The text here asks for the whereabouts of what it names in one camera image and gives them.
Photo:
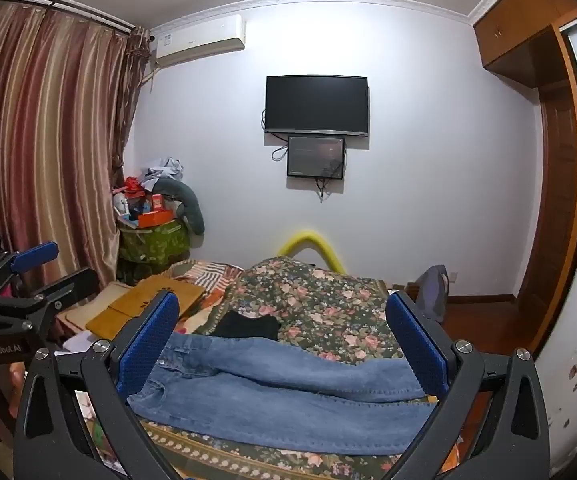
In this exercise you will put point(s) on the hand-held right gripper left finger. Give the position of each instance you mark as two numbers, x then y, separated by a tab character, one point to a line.
156	335

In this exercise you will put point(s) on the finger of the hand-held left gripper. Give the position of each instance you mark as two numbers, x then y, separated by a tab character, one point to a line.
71	282
36	256

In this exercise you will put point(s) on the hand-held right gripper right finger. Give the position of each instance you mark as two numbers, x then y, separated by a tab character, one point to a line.
411	340

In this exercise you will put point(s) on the blue denim pants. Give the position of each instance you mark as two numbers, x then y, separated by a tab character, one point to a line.
293	375

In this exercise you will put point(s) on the pale wooden board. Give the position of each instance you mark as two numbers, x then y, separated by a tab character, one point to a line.
93	305

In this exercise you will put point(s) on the brown wooden board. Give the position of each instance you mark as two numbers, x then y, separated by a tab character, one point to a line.
138	305

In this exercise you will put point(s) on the grey bag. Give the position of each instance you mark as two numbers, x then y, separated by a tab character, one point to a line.
433	290

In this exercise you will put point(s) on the striped colourful blanket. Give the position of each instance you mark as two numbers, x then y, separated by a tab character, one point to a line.
208	275

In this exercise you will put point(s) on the green patterned covered box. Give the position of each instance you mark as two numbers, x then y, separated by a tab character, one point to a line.
153	247

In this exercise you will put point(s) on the green floral blanket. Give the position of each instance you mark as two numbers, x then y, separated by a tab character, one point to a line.
328	305

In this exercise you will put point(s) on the black cloth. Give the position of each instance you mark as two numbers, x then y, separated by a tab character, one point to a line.
248	327

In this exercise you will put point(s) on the orange box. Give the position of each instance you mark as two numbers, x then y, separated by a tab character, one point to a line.
156	218

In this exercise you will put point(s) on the red bag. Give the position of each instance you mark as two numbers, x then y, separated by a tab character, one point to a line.
133	186

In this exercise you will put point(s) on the small red box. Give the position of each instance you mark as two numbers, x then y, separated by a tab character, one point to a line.
158	202

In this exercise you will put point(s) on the striped brown curtain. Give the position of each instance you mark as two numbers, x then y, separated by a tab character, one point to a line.
43	135

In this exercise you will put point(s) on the grey plush pillow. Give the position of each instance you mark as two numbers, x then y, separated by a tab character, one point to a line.
191	205

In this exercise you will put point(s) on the yellow foam tube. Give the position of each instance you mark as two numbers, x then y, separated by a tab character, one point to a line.
311	236

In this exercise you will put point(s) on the white grey clothes pile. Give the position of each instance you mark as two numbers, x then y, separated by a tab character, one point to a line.
166	169

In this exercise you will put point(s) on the brown wooden door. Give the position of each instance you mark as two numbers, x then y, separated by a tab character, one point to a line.
560	185

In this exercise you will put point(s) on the white air conditioner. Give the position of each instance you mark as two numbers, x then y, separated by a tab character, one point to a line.
198	40

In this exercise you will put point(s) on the wooden overhead cabinet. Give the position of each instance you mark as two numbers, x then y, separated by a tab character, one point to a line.
513	25

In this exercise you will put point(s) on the small black wall monitor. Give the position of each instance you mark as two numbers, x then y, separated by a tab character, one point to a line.
316	156

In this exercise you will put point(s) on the curtain rail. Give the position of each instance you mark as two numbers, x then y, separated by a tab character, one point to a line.
68	7

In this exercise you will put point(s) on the black wall television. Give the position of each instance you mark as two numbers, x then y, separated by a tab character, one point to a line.
316	105

